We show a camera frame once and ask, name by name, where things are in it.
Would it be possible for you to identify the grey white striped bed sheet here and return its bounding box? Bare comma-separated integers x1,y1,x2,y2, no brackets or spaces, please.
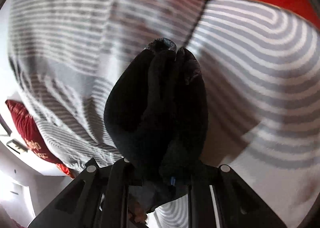
7,0,320,228

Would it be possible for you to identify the right hand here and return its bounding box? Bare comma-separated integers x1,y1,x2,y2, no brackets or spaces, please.
128,202,148,223

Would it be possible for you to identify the black garment with blue trim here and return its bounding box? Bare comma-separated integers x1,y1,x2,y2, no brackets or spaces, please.
104,38,208,213

